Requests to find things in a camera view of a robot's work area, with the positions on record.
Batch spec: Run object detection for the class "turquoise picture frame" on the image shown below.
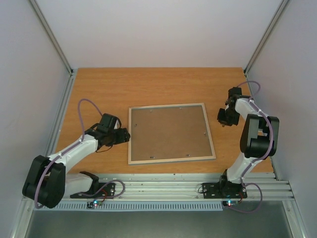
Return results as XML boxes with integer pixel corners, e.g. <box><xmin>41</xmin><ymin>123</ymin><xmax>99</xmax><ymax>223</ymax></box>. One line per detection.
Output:
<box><xmin>128</xmin><ymin>103</ymin><xmax>216</xmax><ymax>165</ymax></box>

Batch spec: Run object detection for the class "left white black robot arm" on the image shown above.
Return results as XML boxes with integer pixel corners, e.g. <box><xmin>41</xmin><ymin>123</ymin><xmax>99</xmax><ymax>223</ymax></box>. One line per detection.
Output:
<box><xmin>22</xmin><ymin>114</ymin><xmax>131</xmax><ymax>209</ymax></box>

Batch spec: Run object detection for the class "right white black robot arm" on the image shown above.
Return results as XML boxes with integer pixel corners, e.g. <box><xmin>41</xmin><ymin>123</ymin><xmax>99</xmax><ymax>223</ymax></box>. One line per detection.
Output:
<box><xmin>217</xmin><ymin>87</ymin><xmax>279</xmax><ymax>198</ymax></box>

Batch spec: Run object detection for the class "left circuit board with LEDs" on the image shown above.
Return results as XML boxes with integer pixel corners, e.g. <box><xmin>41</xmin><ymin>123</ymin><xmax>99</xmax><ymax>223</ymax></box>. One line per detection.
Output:
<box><xmin>86</xmin><ymin>200</ymin><xmax>103</xmax><ymax>209</ymax></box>

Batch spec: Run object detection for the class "circuit board with leds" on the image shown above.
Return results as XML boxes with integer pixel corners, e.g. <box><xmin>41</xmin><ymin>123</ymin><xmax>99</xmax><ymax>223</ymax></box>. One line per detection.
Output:
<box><xmin>222</xmin><ymin>200</ymin><xmax>241</xmax><ymax>207</ymax></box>
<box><xmin>86</xmin><ymin>200</ymin><xmax>103</xmax><ymax>209</ymax></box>

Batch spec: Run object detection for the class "right circuit board with LEDs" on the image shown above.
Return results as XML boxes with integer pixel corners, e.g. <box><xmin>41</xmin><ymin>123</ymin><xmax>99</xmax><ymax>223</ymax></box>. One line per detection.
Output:
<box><xmin>222</xmin><ymin>200</ymin><xmax>241</xmax><ymax>207</ymax></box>

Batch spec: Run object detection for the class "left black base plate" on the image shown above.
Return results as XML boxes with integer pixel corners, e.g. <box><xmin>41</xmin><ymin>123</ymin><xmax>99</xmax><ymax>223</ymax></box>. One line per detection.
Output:
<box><xmin>70</xmin><ymin>182</ymin><xmax>115</xmax><ymax>199</ymax></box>

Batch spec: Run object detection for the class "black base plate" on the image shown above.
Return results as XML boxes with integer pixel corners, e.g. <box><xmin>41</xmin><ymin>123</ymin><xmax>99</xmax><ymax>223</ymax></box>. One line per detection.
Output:
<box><xmin>70</xmin><ymin>182</ymin><xmax>115</xmax><ymax>199</ymax></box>
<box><xmin>202</xmin><ymin>182</ymin><xmax>248</xmax><ymax>199</ymax></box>

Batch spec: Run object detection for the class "left aluminium corner post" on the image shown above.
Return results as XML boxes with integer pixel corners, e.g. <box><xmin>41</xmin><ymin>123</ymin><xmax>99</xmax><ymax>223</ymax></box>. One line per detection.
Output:
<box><xmin>27</xmin><ymin>0</ymin><xmax>74</xmax><ymax>76</ymax></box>

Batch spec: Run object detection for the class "aluminium corner post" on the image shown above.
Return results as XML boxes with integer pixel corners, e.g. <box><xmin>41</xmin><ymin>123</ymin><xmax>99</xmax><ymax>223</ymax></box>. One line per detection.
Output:
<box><xmin>244</xmin><ymin>0</ymin><xmax>291</xmax><ymax>77</ymax></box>
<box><xmin>27</xmin><ymin>0</ymin><xmax>74</xmax><ymax>76</ymax></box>

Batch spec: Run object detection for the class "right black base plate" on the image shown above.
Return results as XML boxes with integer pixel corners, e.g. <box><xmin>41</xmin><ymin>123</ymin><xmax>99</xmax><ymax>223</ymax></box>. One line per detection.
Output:
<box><xmin>202</xmin><ymin>182</ymin><xmax>248</xmax><ymax>199</ymax></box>

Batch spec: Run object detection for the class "grey slotted cable duct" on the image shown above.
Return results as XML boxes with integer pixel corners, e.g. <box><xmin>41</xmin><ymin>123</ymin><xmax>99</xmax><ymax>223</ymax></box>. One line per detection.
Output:
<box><xmin>54</xmin><ymin>201</ymin><xmax>223</xmax><ymax>212</ymax></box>

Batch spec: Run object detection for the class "right aluminium corner post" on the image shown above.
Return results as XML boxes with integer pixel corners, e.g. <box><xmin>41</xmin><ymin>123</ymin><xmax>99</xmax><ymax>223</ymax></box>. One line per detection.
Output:
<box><xmin>244</xmin><ymin>0</ymin><xmax>291</xmax><ymax>77</ymax></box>

